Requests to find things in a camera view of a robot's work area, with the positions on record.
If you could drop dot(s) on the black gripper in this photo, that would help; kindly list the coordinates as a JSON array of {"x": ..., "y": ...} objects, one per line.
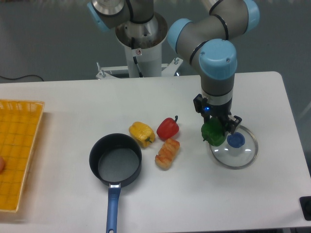
[{"x": 207, "y": 110}]

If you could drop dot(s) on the green bell pepper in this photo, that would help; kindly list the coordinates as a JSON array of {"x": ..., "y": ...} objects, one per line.
[{"x": 212, "y": 132}]

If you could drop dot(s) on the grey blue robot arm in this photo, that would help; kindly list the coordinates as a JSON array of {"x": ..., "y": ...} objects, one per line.
[{"x": 205, "y": 45}]

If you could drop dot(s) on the glass lid blue knob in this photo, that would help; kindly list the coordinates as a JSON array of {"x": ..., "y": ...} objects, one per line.
[{"x": 238, "y": 151}]

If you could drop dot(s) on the red bell pepper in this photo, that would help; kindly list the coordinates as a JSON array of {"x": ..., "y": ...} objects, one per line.
[{"x": 168, "y": 128}]

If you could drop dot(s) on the grilled bread toy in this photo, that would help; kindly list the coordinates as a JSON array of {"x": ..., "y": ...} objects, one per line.
[{"x": 167, "y": 154}]

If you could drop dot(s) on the yellow bell pepper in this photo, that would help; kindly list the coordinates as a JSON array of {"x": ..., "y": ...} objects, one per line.
[{"x": 142, "y": 133}]

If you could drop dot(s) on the black device table corner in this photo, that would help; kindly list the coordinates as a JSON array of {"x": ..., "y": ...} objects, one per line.
[{"x": 305, "y": 203}]

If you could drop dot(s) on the yellow woven basket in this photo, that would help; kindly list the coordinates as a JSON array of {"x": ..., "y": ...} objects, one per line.
[{"x": 19, "y": 124}]

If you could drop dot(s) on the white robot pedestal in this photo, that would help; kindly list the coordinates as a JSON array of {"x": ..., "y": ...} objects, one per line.
[{"x": 142, "y": 45}]

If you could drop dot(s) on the black pot blue handle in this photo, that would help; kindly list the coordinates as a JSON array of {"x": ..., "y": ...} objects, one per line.
[{"x": 115, "y": 160}]

